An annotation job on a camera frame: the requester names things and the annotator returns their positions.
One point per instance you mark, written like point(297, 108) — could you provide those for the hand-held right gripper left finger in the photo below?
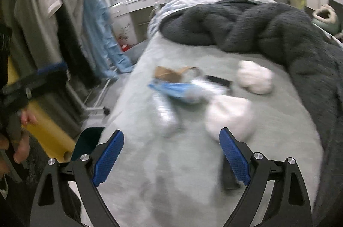
point(107, 160)

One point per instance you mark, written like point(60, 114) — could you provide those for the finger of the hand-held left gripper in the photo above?
point(40, 75)

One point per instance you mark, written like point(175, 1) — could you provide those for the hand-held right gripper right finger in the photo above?
point(234, 160)

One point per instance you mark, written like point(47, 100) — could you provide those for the large white tissue wad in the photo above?
point(230, 117)

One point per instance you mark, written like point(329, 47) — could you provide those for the brown tape roll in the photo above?
point(190, 70)

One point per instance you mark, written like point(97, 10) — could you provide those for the person's left hand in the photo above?
point(22, 148)

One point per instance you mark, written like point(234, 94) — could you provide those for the grey hanging garment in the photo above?
point(29, 42)

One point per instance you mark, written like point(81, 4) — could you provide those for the black hanging garment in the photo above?
point(72, 50)

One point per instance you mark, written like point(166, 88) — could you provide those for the white clothes rack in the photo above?
point(92, 98)

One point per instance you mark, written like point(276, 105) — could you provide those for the pale green bed sheet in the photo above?
point(160, 189)

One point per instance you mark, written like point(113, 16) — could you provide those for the clear plastic bottle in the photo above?
point(166, 114)

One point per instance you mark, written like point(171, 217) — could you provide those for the light blue hanging garment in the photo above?
point(99, 29)

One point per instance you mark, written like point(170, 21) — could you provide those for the clear plastic wrapper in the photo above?
point(201, 83)

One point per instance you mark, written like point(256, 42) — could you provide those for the small white tissue wad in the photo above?
point(256, 77)

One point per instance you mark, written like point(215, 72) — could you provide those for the red box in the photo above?
point(126, 47)

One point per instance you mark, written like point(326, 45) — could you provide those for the blue plastic packet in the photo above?
point(171, 90)

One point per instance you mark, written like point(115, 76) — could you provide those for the brown cardboard piece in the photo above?
point(164, 74)

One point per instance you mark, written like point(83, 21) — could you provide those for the white vanity desk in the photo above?
point(139, 12)

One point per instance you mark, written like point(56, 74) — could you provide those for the dark grey fleece blanket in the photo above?
point(254, 26)

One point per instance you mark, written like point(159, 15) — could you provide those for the blue patterned duvet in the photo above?
point(182, 2)

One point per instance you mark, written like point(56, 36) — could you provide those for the pale green plush toy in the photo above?
point(324, 18)

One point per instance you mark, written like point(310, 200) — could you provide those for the black flat panel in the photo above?
point(335, 6)

